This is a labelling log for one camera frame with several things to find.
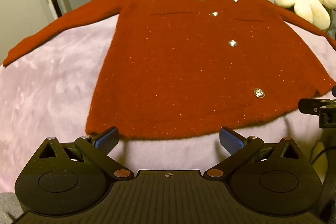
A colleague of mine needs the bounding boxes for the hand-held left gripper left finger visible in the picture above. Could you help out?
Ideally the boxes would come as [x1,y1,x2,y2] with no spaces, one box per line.
[39,126,131,180]

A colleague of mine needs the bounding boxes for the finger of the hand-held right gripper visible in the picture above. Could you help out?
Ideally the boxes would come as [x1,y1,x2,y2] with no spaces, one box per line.
[299,98,336,129]

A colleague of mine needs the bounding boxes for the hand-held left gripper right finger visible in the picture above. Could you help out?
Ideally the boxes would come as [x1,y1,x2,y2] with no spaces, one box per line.
[203,126,303,180]

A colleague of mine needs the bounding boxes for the red knit sweater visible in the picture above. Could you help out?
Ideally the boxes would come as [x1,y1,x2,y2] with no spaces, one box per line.
[3,0,336,141]

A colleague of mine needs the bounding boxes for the pink fleece blanket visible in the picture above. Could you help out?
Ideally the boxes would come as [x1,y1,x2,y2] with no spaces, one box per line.
[0,0,336,195]

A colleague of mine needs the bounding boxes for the black cable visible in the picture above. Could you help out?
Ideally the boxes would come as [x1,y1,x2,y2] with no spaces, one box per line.
[310,145,336,165]

